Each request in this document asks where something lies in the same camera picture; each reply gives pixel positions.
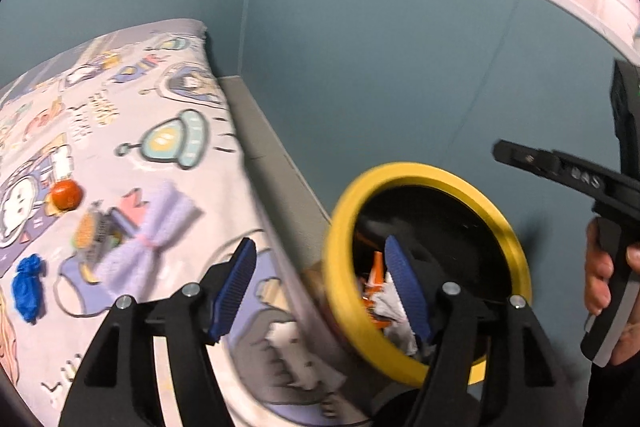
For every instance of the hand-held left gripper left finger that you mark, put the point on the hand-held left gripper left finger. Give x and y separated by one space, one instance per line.
235 292

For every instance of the orange snack wrapper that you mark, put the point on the orange snack wrapper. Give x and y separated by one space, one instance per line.
377 277

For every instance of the grey bed frame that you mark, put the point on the grey bed frame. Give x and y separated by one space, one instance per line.
270 142

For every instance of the orange fruit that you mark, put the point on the orange fruit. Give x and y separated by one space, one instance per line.
66 195

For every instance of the person's right forearm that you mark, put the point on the person's right forearm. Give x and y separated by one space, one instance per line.
615 397

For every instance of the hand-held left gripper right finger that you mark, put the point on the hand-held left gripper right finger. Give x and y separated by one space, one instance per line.
405 292

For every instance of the person's right hand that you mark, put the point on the person's right hand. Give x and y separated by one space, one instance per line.
597 272

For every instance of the lilac bow tie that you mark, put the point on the lilac bow tie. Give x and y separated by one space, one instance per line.
165 217

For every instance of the printed bed sheet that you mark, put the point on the printed bed sheet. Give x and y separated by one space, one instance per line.
150 107

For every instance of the blue crumpled glove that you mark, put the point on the blue crumpled glove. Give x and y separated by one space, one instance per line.
27 292

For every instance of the yellow-rimmed bin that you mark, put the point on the yellow-rimmed bin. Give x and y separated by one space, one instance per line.
415 172

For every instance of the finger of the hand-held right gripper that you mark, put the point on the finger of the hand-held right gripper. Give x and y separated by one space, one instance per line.
522 158

